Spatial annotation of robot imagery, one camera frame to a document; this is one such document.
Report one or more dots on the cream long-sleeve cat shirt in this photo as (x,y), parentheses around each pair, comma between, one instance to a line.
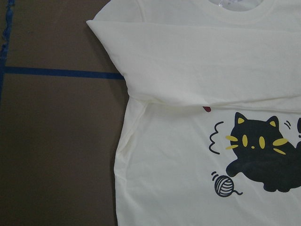
(212,129)

